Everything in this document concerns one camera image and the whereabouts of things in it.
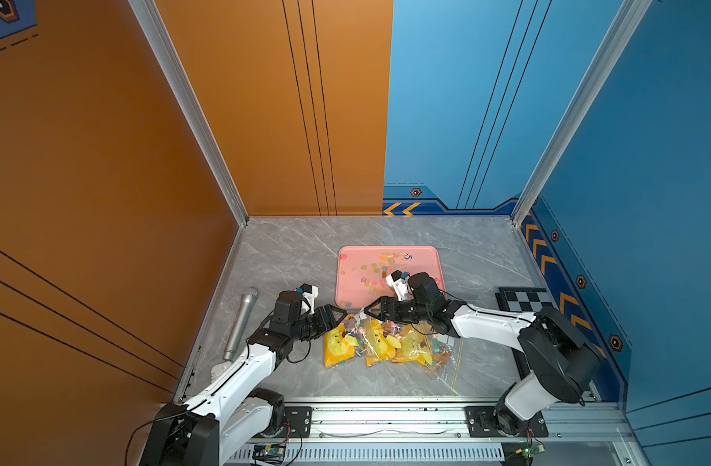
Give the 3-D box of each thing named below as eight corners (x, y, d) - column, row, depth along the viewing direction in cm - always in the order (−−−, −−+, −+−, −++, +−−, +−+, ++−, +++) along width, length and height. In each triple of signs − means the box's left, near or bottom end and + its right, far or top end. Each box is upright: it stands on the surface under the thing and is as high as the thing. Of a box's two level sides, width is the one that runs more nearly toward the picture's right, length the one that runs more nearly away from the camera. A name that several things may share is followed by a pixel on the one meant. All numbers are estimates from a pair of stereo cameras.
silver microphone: (226, 361, 86) (221, 357, 83) (245, 298, 99) (242, 293, 96) (239, 361, 86) (235, 357, 83) (256, 298, 99) (253, 293, 96)
